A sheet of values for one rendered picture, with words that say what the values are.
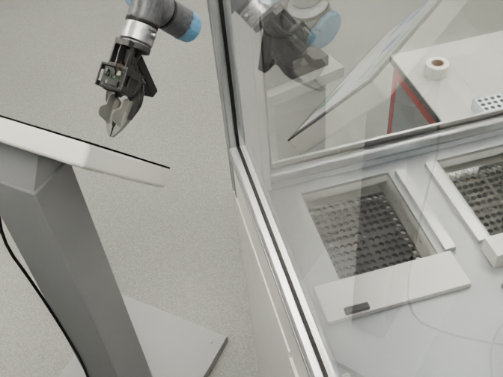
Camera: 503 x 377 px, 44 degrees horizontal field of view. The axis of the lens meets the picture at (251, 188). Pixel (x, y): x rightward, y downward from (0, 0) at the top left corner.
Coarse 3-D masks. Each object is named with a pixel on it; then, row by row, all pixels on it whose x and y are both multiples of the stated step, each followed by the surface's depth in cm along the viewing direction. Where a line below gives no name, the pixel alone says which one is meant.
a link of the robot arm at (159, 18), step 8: (136, 0) 135; (144, 0) 135; (152, 0) 135; (160, 0) 136; (168, 0) 139; (128, 8) 137; (136, 8) 135; (144, 8) 135; (152, 8) 136; (160, 8) 137; (168, 8) 139; (128, 16) 136; (136, 16) 135; (144, 16) 135; (152, 16) 136; (160, 16) 138; (168, 16) 140; (152, 24) 136; (160, 24) 141
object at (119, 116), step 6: (126, 102) 138; (132, 102) 138; (120, 108) 136; (126, 108) 139; (114, 114) 135; (120, 114) 137; (126, 114) 138; (114, 120) 136; (120, 120) 138; (126, 120) 138; (120, 126) 139; (114, 132) 139
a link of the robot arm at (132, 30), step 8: (128, 24) 135; (136, 24) 135; (144, 24) 135; (128, 32) 135; (136, 32) 135; (144, 32) 135; (152, 32) 137; (136, 40) 136; (144, 40) 136; (152, 40) 138
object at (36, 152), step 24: (0, 120) 119; (0, 144) 133; (24, 144) 116; (48, 144) 114; (72, 144) 112; (96, 144) 113; (0, 168) 133; (24, 168) 130; (48, 168) 132; (96, 168) 115; (120, 168) 122; (144, 168) 130; (168, 168) 140
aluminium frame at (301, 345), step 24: (216, 0) 101; (216, 24) 104; (216, 48) 108; (216, 72) 115; (240, 168) 119; (240, 192) 125; (264, 216) 109; (264, 240) 106; (264, 264) 114; (288, 288) 99; (288, 312) 97; (288, 336) 105; (312, 360) 90
